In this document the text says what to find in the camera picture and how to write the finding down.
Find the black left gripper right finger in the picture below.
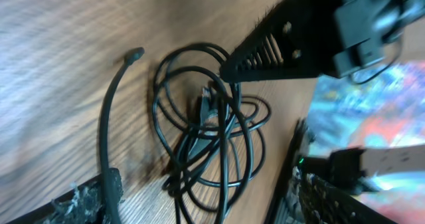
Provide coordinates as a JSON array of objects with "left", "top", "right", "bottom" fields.
[{"left": 265, "top": 120, "right": 391, "bottom": 223}]

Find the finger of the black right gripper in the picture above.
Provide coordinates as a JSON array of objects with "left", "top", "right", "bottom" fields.
[{"left": 220, "top": 0, "right": 342, "bottom": 82}]

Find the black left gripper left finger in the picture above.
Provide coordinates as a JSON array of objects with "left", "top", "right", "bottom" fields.
[{"left": 8, "top": 175, "right": 116, "bottom": 224}]

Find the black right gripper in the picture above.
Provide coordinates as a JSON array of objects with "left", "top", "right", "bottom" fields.
[{"left": 331, "top": 0, "right": 424, "bottom": 78}]

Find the black USB cable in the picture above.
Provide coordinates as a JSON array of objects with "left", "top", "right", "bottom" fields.
[
  {"left": 98, "top": 47, "right": 145, "bottom": 224},
  {"left": 151, "top": 43, "right": 272, "bottom": 224}
]

